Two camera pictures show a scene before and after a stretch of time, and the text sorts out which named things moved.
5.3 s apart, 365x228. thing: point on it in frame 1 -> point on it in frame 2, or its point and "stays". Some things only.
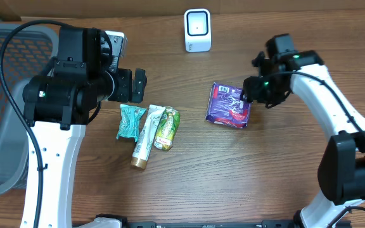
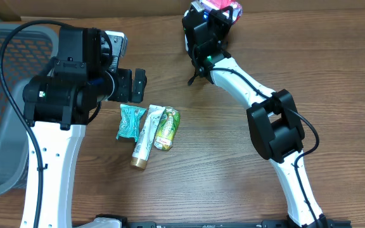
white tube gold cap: x=146 y=137 stays
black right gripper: x=255 y=93 -> x=220 y=19
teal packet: x=130 y=121 stays
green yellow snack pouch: x=167 y=128 stays
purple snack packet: x=225 y=106 -> x=220 y=4
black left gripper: x=123 y=78 stays
